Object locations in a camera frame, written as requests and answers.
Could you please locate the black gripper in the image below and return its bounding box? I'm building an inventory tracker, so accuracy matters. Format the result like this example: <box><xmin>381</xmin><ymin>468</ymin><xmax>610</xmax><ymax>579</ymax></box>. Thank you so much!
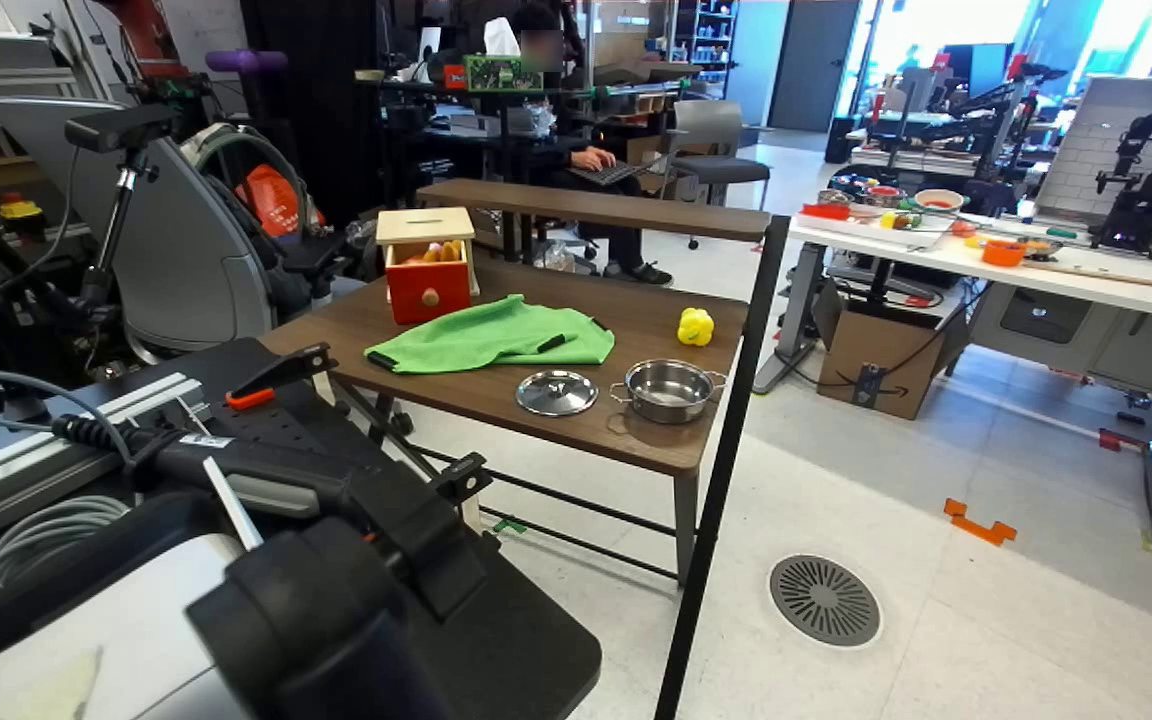
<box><xmin>183</xmin><ymin>517</ymin><xmax>454</xmax><ymax>720</ymax></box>

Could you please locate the green microfibre cloth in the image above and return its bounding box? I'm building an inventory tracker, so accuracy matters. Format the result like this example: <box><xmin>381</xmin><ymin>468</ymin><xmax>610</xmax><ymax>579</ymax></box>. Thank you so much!
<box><xmin>360</xmin><ymin>292</ymin><xmax>621</xmax><ymax>380</ymax></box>

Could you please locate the small orange clip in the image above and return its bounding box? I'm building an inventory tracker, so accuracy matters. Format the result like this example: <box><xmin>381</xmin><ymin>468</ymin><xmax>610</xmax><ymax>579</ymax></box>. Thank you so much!
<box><xmin>220</xmin><ymin>386</ymin><xmax>279</xmax><ymax>417</ymax></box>

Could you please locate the wooden box with red front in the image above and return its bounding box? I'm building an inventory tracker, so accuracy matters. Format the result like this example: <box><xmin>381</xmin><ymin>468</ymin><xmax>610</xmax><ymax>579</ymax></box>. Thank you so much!
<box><xmin>372</xmin><ymin>206</ymin><xmax>486</xmax><ymax>330</ymax></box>

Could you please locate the brown wooden table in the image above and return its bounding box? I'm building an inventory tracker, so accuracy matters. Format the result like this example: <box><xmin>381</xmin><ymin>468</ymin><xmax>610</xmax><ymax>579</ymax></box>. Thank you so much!
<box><xmin>261</xmin><ymin>254</ymin><xmax>753</xmax><ymax>584</ymax></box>

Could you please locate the grey machine with orange disc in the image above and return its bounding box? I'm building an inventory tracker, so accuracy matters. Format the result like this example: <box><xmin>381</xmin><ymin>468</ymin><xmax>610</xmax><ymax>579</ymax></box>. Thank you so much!
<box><xmin>103</xmin><ymin>117</ymin><xmax>348</xmax><ymax>361</ymax></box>

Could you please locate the metal bowl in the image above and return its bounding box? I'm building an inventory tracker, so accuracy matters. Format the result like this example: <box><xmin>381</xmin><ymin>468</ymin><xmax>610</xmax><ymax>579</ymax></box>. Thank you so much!
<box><xmin>614</xmin><ymin>356</ymin><xmax>727</xmax><ymax>430</ymax></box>

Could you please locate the black stand pole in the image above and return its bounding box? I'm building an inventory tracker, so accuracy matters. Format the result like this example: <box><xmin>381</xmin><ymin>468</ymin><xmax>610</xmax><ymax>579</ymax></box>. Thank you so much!
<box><xmin>653</xmin><ymin>213</ymin><xmax>794</xmax><ymax>720</ymax></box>

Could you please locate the yellow ball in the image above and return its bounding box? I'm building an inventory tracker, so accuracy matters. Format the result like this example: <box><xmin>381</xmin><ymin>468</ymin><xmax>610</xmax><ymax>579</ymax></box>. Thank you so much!
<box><xmin>674</xmin><ymin>305</ymin><xmax>720</xmax><ymax>353</ymax></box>

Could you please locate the round floor drain grate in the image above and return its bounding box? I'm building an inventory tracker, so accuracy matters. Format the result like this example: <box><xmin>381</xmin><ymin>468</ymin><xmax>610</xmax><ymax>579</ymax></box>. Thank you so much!
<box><xmin>763</xmin><ymin>551</ymin><xmax>885</xmax><ymax>651</ymax></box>

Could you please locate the brown wooden shelf board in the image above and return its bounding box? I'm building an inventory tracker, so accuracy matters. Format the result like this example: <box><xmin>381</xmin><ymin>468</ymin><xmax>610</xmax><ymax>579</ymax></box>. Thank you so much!
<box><xmin>414</xmin><ymin>177</ymin><xmax>776</xmax><ymax>246</ymax></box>

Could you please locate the green box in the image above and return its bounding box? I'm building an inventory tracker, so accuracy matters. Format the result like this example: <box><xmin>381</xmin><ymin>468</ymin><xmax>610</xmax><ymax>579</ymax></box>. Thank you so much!
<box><xmin>462</xmin><ymin>52</ymin><xmax>552</xmax><ymax>102</ymax></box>

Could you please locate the seated person in dark clothes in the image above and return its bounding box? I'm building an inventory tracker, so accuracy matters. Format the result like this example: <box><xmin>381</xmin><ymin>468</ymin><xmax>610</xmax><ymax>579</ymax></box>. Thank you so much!
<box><xmin>472</xmin><ymin>0</ymin><xmax>677</xmax><ymax>289</ymax></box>

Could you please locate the cardboard box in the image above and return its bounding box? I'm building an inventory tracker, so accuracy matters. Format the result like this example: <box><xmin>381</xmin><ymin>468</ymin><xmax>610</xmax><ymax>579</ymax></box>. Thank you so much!
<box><xmin>812</xmin><ymin>300</ymin><xmax>968</xmax><ymax>426</ymax></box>

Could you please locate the grey chair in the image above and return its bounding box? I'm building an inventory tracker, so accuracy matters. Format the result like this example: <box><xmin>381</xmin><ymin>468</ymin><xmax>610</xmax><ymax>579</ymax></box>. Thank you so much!
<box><xmin>660</xmin><ymin>95</ymin><xmax>776</xmax><ymax>213</ymax></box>

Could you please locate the orange cup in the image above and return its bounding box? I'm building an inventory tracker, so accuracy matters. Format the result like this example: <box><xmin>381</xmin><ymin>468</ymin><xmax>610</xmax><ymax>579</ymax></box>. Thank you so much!
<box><xmin>981</xmin><ymin>231</ymin><xmax>1031</xmax><ymax>271</ymax></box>

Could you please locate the white work desk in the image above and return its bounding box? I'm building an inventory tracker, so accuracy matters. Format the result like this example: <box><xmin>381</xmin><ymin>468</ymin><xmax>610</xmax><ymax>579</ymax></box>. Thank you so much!
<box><xmin>753</xmin><ymin>197</ymin><xmax>1152</xmax><ymax>564</ymax></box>

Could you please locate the white perforated panel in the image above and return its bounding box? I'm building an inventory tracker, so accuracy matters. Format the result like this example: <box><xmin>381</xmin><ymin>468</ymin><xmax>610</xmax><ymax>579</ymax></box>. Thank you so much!
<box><xmin>1031</xmin><ymin>73</ymin><xmax>1152</xmax><ymax>231</ymax></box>

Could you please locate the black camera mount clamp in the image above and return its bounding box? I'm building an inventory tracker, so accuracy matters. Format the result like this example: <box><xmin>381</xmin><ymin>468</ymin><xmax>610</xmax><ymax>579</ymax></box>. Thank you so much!
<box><xmin>153</xmin><ymin>340</ymin><xmax>495</xmax><ymax>622</ymax></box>

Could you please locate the white cable bundle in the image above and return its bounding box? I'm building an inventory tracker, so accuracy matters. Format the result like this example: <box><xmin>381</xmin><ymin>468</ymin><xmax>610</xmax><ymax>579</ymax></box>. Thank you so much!
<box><xmin>0</xmin><ymin>492</ymin><xmax>137</xmax><ymax>611</ymax></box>

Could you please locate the silver aluminium rail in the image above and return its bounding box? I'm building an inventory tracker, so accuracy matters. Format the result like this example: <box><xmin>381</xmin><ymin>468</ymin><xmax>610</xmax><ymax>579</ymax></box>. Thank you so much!
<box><xmin>0</xmin><ymin>369</ymin><xmax>207</xmax><ymax>539</ymax></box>

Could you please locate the purple handle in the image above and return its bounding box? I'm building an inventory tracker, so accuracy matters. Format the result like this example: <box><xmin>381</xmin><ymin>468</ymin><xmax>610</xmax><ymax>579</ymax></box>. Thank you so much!
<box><xmin>204</xmin><ymin>45</ymin><xmax>295</xmax><ymax>80</ymax></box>

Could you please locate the orange floor bracket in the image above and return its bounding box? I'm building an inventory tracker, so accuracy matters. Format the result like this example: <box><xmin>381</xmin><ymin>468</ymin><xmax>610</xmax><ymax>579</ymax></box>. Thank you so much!
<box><xmin>941</xmin><ymin>498</ymin><xmax>1020</xmax><ymax>551</ymax></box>

